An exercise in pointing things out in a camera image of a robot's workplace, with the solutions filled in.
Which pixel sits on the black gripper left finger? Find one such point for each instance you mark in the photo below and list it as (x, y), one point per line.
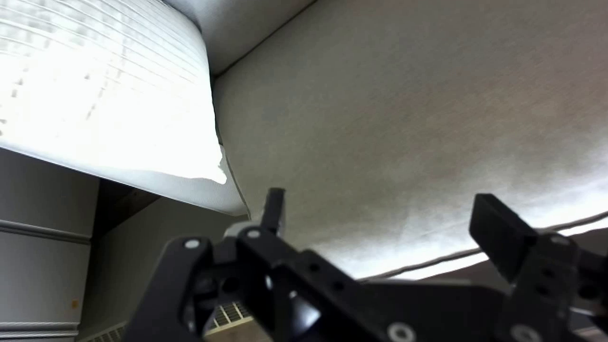
(172, 285)

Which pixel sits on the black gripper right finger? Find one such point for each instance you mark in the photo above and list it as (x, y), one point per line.
(501, 233)

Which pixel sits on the small cream pillow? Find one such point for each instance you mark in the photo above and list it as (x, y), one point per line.
(107, 95)

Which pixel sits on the radiator vent grille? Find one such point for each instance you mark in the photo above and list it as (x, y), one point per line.
(231, 313)

